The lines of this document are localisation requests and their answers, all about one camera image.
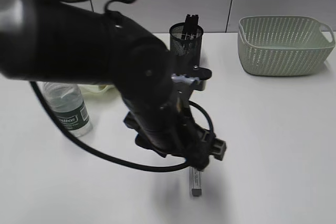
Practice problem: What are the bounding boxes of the black marker pen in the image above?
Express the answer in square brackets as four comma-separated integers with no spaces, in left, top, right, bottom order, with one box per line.
[183,14,190,40]
[192,15,198,39]
[187,15,194,40]

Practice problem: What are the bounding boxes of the pale green wavy plate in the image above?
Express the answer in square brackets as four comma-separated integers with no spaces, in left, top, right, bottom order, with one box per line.
[78,84,115,94]

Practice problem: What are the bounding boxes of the grey white eraser lower middle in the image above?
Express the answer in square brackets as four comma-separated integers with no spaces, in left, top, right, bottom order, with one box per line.
[189,167,202,197]

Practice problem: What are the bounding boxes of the black mesh pen holder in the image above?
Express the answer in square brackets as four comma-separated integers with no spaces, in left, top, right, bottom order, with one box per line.
[169,23,204,67]

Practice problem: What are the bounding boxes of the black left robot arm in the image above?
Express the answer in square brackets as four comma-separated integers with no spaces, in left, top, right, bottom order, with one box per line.
[1,0,226,173]

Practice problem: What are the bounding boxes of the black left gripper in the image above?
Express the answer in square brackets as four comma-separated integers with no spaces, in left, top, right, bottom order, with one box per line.
[123,98,226,170]

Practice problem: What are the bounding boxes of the clear Cestbon water bottle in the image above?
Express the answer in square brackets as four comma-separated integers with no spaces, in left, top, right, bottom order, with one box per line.
[43,82,93,137]

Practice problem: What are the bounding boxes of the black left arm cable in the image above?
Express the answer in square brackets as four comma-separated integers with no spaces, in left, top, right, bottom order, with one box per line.
[29,0,215,174]

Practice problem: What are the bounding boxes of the pale green plastic basket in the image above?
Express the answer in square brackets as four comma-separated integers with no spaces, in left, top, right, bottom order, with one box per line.
[237,16,335,77]

